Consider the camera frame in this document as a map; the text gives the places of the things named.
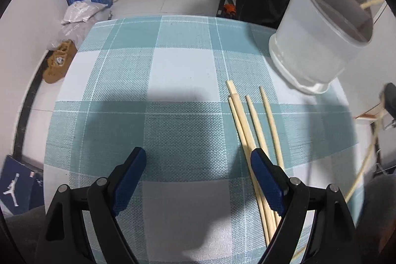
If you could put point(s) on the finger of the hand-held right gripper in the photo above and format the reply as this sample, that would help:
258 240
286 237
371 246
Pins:
389 97

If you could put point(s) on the brown shoe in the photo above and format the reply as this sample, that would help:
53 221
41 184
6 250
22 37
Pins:
58 66
66 43

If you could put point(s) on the white plastic utensil holder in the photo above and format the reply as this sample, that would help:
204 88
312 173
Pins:
315 41

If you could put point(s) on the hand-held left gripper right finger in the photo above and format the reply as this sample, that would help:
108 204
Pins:
266 180

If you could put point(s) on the grey plastic parcel bag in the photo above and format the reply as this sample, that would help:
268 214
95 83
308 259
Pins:
72 33
83 12

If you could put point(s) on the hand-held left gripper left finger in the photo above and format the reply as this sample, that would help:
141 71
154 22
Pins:
130 180

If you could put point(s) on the person's grey trousers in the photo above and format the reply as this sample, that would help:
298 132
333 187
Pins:
377 220

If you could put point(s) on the small orange object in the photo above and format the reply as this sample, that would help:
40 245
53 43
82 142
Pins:
230 9

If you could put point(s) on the teal checked tablecloth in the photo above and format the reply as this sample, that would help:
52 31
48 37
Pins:
173 115

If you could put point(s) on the navy shoe box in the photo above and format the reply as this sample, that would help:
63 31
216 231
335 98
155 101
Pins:
18 183

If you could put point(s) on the wooden chopstick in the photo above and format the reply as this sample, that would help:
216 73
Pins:
247 165
371 3
270 124
232 92
365 162
255 124

